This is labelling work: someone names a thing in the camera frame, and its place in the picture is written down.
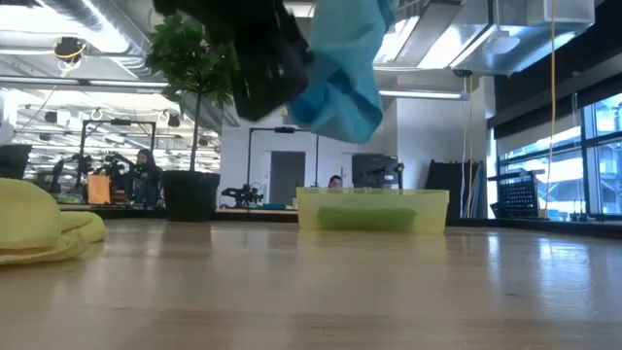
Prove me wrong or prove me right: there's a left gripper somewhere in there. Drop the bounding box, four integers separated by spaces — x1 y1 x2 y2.
230 9 312 123

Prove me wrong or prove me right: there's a blue microfiber towel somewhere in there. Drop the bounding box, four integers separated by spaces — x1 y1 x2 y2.
286 0 396 145

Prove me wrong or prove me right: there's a green microfiber towel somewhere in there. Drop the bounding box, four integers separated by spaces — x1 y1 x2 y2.
316 206 418 233

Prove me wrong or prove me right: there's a yellow microfiber towel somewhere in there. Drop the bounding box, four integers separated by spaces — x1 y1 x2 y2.
0 177 107 266

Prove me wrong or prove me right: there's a dark rectangular screen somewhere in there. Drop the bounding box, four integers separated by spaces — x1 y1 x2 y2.
269 151 306 205

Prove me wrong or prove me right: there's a yellow translucent plastic bin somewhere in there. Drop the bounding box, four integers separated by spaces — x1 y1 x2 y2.
295 187 451 234

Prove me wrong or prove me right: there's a black monitor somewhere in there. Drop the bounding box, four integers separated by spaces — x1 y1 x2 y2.
352 154 405 190

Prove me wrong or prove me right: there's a green plant in black pot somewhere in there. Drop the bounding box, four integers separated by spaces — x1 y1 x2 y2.
145 14 239 223

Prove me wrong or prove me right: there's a black ceiling device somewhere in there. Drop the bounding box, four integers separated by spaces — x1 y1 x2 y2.
52 36 89 64

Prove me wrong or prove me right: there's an orange paper bag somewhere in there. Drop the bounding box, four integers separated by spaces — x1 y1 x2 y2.
86 173 112 205

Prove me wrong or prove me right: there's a black leaning panel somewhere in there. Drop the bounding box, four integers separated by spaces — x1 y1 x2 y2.
426 159 487 220

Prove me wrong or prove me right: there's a black storage bin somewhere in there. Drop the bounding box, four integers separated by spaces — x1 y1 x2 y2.
0 144 33 180

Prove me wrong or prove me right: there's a black perforated crate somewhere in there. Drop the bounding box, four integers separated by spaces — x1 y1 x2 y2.
488 169 546 221

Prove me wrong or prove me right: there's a yellow hanging cable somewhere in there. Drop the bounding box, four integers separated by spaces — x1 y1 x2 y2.
543 0 558 218

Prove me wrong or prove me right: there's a black aluminium table frame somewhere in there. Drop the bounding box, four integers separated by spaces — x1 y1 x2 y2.
57 203 622 240

